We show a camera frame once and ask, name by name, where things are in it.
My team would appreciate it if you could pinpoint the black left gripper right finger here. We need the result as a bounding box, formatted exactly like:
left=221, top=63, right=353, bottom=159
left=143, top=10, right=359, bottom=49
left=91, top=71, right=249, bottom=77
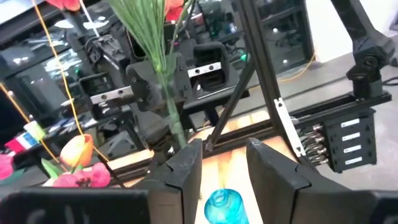
left=245, top=137, right=376, bottom=224

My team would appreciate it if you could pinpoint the white cable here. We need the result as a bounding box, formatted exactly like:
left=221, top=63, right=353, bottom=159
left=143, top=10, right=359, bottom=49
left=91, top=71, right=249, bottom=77
left=79, top=0, right=101, bottom=37

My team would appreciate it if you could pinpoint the black aluminium table frame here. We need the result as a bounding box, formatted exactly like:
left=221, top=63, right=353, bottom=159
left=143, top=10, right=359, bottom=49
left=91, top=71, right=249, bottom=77
left=105, top=0, right=393, bottom=187

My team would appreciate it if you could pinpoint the pale green container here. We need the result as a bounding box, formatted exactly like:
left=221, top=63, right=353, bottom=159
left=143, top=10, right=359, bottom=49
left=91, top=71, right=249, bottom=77
left=24, top=120, right=47, bottom=141

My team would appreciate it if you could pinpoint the yellow cable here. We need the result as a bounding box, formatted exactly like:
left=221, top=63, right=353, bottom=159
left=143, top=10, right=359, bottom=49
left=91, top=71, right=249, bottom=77
left=277, top=54, right=317, bottom=84
left=30, top=0, right=110, bottom=163

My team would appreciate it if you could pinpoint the blue glass vase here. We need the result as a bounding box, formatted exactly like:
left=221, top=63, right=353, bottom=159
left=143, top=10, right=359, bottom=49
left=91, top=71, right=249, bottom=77
left=204, top=189, right=250, bottom=224

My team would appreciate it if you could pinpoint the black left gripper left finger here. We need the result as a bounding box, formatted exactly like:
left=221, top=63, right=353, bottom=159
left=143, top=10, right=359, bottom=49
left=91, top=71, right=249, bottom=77
left=133, top=138, right=204, bottom=224

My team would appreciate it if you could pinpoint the orange artificial tulip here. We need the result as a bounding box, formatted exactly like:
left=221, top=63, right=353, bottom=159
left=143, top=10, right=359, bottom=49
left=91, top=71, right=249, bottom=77
left=41, top=133, right=95, bottom=180

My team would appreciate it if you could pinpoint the orange artificial flower bunch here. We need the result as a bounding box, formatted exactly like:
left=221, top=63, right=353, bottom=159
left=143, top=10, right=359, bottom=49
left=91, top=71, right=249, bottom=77
left=46, top=0, right=195, bottom=150

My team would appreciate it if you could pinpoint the black connector hub box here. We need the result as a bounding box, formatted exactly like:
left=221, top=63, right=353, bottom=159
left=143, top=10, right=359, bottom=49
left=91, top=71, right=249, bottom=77
left=297, top=108, right=377, bottom=174

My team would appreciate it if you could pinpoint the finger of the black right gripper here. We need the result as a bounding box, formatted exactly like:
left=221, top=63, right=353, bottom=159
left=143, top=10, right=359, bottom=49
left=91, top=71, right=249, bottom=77
left=126, top=57, right=170, bottom=113
left=169, top=51, right=195, bottom=108

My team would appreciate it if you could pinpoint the pink artificial flower bunch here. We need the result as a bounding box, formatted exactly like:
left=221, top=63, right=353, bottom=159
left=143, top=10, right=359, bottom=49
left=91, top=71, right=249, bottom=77
left=0, top=154, right=112, bottom=189

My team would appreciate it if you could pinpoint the small red box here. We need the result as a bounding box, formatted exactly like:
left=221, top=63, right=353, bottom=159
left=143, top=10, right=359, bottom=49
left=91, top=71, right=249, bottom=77
left=4, top=138, right=28, bottom=153

